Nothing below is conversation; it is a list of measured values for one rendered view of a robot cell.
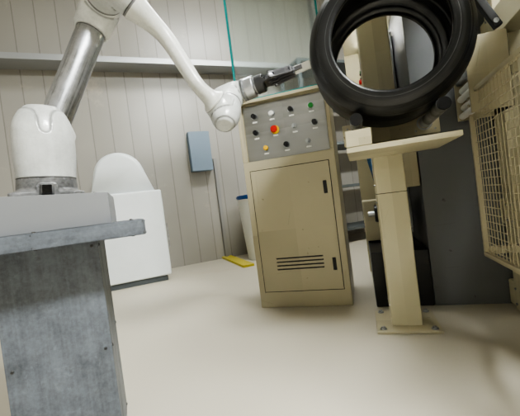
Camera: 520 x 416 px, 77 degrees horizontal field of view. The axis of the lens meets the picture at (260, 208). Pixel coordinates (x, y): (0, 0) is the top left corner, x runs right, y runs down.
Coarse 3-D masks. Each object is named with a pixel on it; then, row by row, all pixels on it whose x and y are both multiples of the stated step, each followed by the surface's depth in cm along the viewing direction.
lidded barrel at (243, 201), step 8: (240, 200) 373; (240, 208) 377; (248, 208) 366; (240, 216) 386; (248, 216) 368; (248, 224) 370; (248, 232) 372; (248, 240) 375; (248, 248) 378; (248, 256) 384
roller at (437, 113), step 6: (444, 96) 108; (438, 102) 108; (444, 102) 108; (450, 102) 107; (432, 108) 116; (438, 108) 109; (444, 108) 108; (426, 114) 125; (432, 114) 118; (438, 114) 115; (420, 120) 137; (426, 120) 128; (432, 120) 125; (420, 126) 141; (426, 126) 138
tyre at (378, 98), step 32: (352, 0) 133; (384, 0) 134; (416, 0) 130; (448, 0) 106; (320, 32) 118; (448, 32) 128; (320, 64) 119; (448, 64) 107; (352, 96) 116; (384, 96) 113; (416, 96) 110
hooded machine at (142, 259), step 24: (96, 168) 306; (120, 168) 313; (120, 192) 312; (144, 192) 317; (120, 216) 308; (144, 216) 317; (120, 240) 308; (144, 240) 316; (168, 240) 332; (120, 264) 307; (144, 264) 315; (168, 264) 324; (120, 288) 310
